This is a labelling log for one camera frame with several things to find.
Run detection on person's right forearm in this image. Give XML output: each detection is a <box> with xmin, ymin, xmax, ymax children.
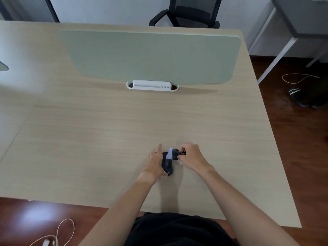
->
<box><xmin>201</xmin><ymin>166</ymin><xmax>300</xmax><ymax>246</ymax></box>

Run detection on black framed mesh panel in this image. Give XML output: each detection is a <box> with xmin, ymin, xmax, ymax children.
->
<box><xmin>0</xmin><ymin>0</ymin><xmax>60</xmax><ymax>23</ymax></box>

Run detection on white cable with adapter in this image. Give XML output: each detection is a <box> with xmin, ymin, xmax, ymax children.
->
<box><xmin>28</xmin><ymin>218</ymin><xmax>75</xmax><ymax>246</ymax></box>

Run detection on person's left hand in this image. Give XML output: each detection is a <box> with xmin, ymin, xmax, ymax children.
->
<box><xmin>137</xmin><ymin>143</ymin><xmax>169</xmax><ymax>187</ymax></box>

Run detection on black slipper with white stripes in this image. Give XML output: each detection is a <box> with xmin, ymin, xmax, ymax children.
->
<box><xmin>288</xmin><ymin>87</ymin><xmax>309</xmax><ymax>108</ymax></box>

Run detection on grey table with white legs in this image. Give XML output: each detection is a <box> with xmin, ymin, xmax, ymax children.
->
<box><xmin>248</xmin><ymin>0</ymin><xmax>328</xmax><ymax>85</ymax></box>

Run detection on black mesh office chair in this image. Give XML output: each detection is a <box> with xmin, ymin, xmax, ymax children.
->
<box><xmin>149</xmin><ymin>0</ymin><xmax>223</xmax><ymax>29</ymax></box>

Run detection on person's right hand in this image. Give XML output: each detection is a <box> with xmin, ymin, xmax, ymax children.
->
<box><xmin>177</xmin><ymin>142</ymin><xmax>216</xmax><ymax>176</ymax></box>

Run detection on person's black shorts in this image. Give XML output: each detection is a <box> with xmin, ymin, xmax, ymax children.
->
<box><xmin>124</xmin><ymin>212</ymin><xmax>240</xmax><ymax>246</ymax></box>

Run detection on black brush with white bristles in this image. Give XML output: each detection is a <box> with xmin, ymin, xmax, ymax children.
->
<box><xmin>166</xmin><ymin>148</ymin><xmax>187</xmax><ymax>161</ymax></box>

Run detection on white floor cable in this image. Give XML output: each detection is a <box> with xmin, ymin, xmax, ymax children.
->
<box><xmin>282</xmin><ymin>73</ymin><xmax>320</xmax><ymax>84</ymax></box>

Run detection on black computer mouse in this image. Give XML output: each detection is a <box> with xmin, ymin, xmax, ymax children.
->
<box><xmin>161</xmin><ymin>152</ymin><xmax>174</xmax><ymax>176</ymax></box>

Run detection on white divider bracket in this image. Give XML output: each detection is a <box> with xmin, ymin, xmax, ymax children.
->
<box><xmin>126</xmin><ymin>80</ymin><xmax>179</xmax><ymax>92</ymax></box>

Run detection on person's left forearm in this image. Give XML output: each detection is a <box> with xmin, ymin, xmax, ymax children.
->
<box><xmin>78</xmin><ymin>176</ymin><xmax>155</xmax><ymax>246</ymax></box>

